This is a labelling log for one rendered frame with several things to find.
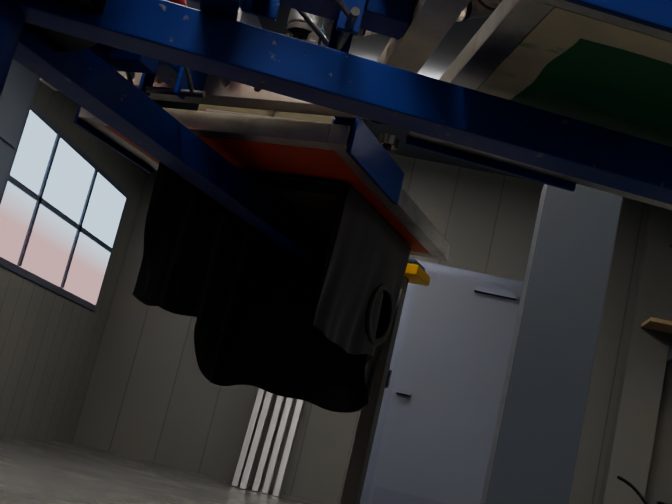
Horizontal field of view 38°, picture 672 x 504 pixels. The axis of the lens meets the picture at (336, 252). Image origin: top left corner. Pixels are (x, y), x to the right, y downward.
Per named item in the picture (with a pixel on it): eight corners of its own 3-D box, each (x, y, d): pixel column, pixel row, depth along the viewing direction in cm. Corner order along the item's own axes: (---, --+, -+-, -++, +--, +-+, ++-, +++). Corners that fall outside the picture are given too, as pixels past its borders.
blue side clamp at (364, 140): (374, 202, 200) (382, 170, 202) (397, 205, 198) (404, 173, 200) (324, 150, 173) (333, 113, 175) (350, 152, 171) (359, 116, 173)
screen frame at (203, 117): (243, 230, 265) (246, 216, 266) (448, 260, 243) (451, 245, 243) (77, 117, 194) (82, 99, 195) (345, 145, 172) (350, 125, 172)
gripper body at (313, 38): (305, 74, 203) (318, 22, 206) (268, 72, 206) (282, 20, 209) (318, 89, 210) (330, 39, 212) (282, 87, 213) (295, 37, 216)
